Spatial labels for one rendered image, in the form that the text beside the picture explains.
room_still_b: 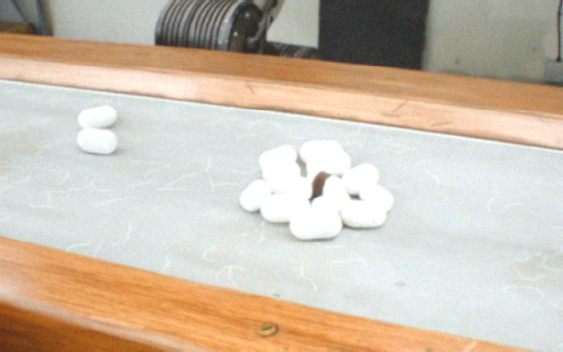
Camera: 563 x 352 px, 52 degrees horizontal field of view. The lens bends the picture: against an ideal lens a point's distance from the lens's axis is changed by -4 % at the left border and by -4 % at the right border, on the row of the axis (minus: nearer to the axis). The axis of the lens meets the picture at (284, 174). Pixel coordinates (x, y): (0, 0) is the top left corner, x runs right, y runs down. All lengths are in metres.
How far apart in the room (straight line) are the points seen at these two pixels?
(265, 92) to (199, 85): 0.08
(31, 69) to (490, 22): 2.01
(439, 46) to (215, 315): 2.28
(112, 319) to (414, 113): 0.38
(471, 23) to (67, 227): 2.20
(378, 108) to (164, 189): 0.24
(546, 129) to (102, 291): 0.43
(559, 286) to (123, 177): 0.34
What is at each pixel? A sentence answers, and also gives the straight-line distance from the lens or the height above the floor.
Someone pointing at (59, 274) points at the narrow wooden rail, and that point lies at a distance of 0.37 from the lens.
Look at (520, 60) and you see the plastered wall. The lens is 2.57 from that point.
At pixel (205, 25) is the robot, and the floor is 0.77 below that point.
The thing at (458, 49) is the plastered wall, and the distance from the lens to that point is 2.55.
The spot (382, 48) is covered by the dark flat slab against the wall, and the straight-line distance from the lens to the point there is 2.52.
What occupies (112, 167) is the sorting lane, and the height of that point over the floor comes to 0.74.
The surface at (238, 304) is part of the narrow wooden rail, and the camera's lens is 0.33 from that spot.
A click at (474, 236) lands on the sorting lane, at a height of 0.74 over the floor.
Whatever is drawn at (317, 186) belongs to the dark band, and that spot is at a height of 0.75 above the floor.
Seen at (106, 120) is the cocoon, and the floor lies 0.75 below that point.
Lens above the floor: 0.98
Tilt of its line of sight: 28 degrees down
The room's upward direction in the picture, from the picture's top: straight up
